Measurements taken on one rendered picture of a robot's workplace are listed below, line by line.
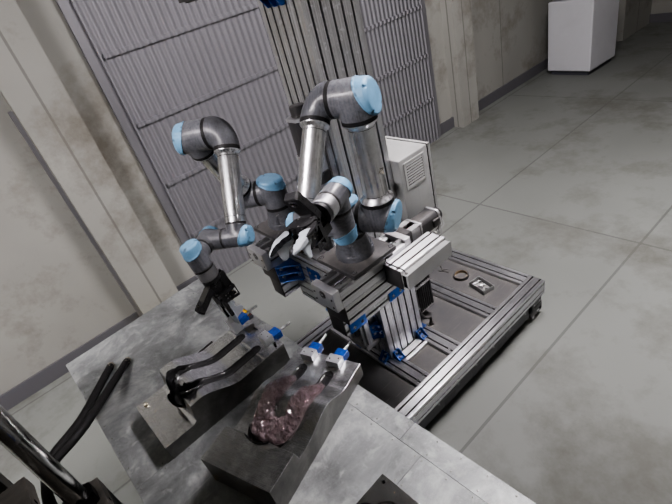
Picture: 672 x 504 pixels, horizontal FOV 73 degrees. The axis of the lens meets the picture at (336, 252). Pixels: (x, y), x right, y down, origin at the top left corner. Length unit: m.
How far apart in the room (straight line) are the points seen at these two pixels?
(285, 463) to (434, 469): 0.40
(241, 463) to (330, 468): 0.25
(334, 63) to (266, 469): 1.32
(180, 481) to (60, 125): 2.30
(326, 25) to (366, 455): 1.37
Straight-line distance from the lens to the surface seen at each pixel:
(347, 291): 1.70
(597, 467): 2.35
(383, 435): 1.46
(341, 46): 1.75
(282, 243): 1.13
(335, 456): 1.46
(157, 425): 1.73
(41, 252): 3.55
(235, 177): 1.69
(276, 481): 1.34
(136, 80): 3.47
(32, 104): 3.25
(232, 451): 1.45
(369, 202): 1.54
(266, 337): 1.71
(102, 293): 3.73
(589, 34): 6.62
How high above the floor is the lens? 2.00
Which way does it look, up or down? 32 degrees down
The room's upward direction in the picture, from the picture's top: 17 degrees counter-clockwise
